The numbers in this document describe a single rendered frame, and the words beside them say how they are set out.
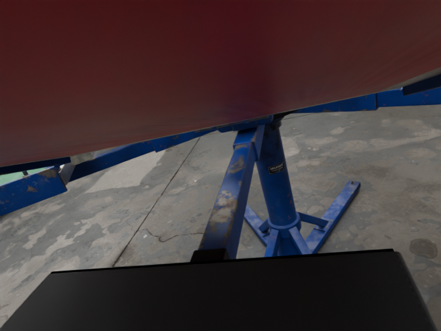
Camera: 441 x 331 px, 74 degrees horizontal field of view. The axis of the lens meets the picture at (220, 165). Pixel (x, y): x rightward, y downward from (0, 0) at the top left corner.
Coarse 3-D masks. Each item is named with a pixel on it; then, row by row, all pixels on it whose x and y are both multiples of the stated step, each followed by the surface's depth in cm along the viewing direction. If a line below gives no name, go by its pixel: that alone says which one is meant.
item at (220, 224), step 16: (256, 128) 83; (240, 144) 76; (256, 144) 77; (240, 160) 67; (256, 160) 77; (224, 176) 62; (240, 176) 60; (224, 192) 55; (240, 192) 55; (224, 208) 50; (240, 208) 53; (208, 224) 48; (224, 224) 46; (240, 224) 51; (208, 240) 44; (224, 240) 43; (192, 256) 41; (208, 256) 40; (224, 256) 40
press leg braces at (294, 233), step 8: (304, 216) 147; (312, 216) 153; (264, 224) 163; (320, 224) 161; (328, 224) 167; (264, 232) 176; (272, 232) 131; (296, 232) 128; (272, 240) 130; (296, 240) 127; (272, 248) 129; (304, 248) 125; (264, 256) 130; (272, 256) 128
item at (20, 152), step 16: (0, 144) 16; (16, 144) 18; (32, 144) 20; (48, 144) 22; (64, 144) 25; (80, 144) 29; (96, 144) 35; (112, 144) 43; (0, 160) 29; (16, 160) 35; (32, 160) 43
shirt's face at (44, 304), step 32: (288, 256) 32; (320, 256) 31; (352, 256) 30; (384, 256) 29; (64, 288) 37; (96, 288) 36; (128, 288) 34; (160, 288) 33; (192, 288) 32; (224, 288) 30; (256, 288) 29; (288, 288) 28; (320, 288) 27; (352, 288) 26; (384, 288) 26; (32, 320) 34; (64, 320) 32; (96, 320) 31; (128, 320) 30; (160, 320) 29; (192, 320) 28; (224, 320) 27; (256, 320) 26; (288, 320) 25; (320, 320) 25; (352, 320) 24; (384, 320) 23; (416, 320) 22
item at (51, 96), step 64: (0, 0) 3; (64, 0) 3; (128, 0) 4; (192, 0) 4; (256, 0) 4; (320, 0) 5; (384, 0) 6; (0, 64) 5; (64, 64) 6; (128, 64) 6; (192, 64) 7; (256, 64) 9; (320, 64) 11; (384, 64) 14; (0, 128) 11; (64, 128) 15; (128, 128) 22; (192, 128) 40
